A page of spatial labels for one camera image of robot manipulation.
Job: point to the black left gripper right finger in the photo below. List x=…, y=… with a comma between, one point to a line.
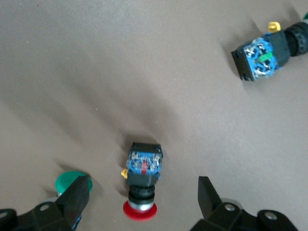
x=209, y=199

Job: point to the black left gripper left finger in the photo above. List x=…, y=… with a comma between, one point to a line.
x=72, y=199

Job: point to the green mushroom push button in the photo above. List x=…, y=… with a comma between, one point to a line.
x=65, y=183
x=260, y=60

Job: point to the red mushroom push button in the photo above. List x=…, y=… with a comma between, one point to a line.
x=143, y=178

